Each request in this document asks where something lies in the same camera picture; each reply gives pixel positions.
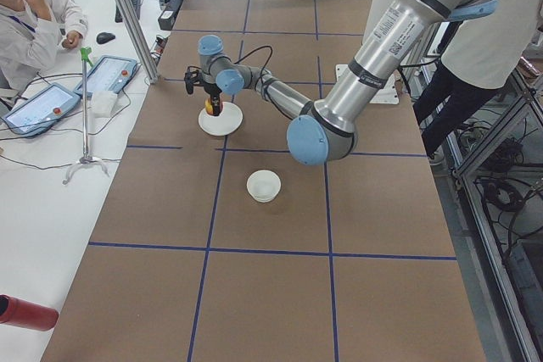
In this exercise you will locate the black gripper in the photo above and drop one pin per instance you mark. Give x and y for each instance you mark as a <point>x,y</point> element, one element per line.
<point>211,91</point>

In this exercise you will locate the red yellow apple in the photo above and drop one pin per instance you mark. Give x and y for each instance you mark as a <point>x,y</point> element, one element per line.
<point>209,107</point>

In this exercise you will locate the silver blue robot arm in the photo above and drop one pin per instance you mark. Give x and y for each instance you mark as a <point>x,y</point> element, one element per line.
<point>324,130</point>

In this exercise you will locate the white plate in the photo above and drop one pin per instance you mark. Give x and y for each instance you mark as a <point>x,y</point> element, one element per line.
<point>225,123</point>

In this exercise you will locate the white bowl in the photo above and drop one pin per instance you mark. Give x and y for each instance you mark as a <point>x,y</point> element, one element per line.
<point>263,185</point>

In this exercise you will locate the black box with label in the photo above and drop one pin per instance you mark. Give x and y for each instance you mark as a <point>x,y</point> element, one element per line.
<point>168,16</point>

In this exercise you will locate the far teach pendant tablet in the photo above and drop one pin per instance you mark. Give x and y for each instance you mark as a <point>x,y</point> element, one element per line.
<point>109,73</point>

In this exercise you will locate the teach pendant tablet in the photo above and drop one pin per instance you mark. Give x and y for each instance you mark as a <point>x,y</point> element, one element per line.
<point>40,112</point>
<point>109,73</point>

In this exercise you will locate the white tissue pack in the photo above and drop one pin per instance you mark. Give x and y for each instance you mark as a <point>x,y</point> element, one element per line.
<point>102,103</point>

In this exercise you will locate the black computer mouse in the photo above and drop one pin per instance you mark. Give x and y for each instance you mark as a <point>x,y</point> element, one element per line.
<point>104,37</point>

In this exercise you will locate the near teach pendant tablet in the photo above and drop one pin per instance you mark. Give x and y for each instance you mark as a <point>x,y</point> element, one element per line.
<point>40,112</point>

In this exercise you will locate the seated person in white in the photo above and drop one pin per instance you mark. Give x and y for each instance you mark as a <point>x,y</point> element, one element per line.
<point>31,33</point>

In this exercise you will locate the standing person white shirt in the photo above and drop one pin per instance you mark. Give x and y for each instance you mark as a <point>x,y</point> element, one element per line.
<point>475,66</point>

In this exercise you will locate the red cylinder bottle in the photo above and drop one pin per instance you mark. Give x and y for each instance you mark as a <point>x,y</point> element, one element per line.
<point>24,314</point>

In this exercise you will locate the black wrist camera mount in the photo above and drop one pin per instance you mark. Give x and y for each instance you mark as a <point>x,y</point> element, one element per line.
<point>192,78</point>

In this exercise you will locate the green handled grabber stick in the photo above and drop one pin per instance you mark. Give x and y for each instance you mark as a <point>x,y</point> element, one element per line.
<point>87,159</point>

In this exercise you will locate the aluminium frame post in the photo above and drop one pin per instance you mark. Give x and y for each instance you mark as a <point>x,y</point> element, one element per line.
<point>135,32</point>

